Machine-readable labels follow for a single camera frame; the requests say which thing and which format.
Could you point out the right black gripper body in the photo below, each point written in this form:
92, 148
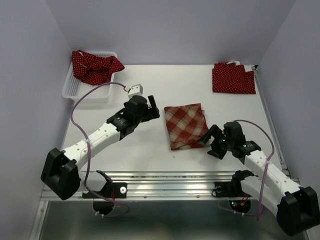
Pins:
226, 142

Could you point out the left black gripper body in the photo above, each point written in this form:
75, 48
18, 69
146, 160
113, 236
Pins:
146, 114

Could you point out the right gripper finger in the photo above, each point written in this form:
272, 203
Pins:
213, 132
217, 153

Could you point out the red plaid skirt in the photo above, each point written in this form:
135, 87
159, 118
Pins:
185, 124

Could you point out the red polka dot skirt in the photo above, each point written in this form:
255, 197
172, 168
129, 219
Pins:
233, 78

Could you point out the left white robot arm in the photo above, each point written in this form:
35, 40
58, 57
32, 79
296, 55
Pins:
61, 171

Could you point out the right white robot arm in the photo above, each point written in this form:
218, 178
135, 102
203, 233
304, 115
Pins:
295, 208

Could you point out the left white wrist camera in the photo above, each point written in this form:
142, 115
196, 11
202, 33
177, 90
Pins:
135, 90

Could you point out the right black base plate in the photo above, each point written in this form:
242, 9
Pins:
223, 189

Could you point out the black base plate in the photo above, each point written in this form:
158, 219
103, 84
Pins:
115, 190
223, 189

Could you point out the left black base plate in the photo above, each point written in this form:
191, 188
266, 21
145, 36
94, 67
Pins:
115, 190

